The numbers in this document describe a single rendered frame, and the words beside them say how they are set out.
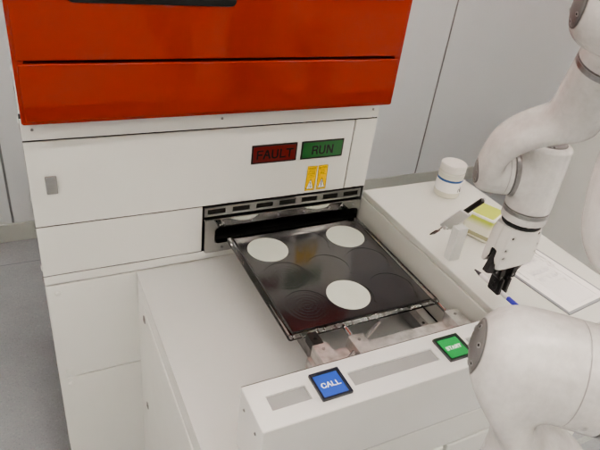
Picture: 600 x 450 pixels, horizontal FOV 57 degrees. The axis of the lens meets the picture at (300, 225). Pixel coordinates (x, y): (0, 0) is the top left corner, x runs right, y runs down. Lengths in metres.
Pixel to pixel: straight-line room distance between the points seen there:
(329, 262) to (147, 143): 0.49
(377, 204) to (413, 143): 2.20
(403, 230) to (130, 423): 0.96
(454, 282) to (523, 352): 0.68
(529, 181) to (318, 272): 0.50
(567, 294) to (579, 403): 0.71
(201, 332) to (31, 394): 1.15
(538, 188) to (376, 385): 0.45
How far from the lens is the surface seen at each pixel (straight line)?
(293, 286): 1.23
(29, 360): 2.40
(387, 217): 1.44
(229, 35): 1.15
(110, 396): 1.66
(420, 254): 1.35
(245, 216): 1.38
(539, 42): 4.06
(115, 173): 1.25
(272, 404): 0.92
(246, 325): 1.24
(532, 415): 0.66
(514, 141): 0.99
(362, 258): 1.36
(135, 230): 1.33
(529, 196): 1.08
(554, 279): 1.38
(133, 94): 1.13
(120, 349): 1.55
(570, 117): 0.96
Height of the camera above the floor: 1.66
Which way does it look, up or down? 32 degrees down
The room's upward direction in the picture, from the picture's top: 8 degrees clockwise
